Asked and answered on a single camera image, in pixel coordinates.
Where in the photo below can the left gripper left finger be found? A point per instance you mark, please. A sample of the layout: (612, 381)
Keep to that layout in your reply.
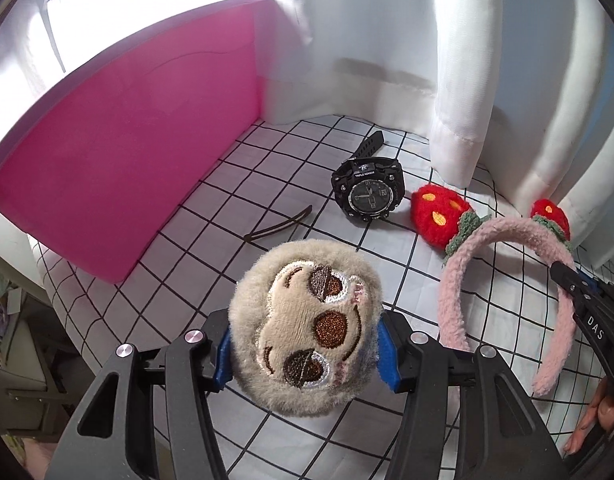
(111, 435)

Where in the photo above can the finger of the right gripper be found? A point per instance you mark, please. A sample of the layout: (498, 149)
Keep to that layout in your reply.
(604, 290)
(592, 314)

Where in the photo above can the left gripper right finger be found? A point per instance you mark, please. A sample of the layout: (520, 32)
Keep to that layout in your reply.
(501, 434)

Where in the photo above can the pink strawberry plush headband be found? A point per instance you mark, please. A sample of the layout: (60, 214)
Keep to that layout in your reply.
(449, 223)

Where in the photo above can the beige sloth plush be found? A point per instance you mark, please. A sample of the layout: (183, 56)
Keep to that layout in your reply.
(303, 322)

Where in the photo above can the person's right hand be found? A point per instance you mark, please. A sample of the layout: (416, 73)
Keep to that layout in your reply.
(600, 411)

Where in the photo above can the white curtain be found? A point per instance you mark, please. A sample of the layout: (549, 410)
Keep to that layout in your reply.
(524, 87)

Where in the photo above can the dark brown hair pin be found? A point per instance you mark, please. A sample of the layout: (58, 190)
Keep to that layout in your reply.
(279, 227)

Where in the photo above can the black digital wristwatch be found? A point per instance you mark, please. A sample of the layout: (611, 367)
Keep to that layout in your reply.
(366, 186)

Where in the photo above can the pink plastic basin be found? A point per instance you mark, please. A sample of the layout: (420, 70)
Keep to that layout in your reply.
(94, 169)

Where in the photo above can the white grid tablecloth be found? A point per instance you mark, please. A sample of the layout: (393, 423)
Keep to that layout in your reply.
(265, 219)

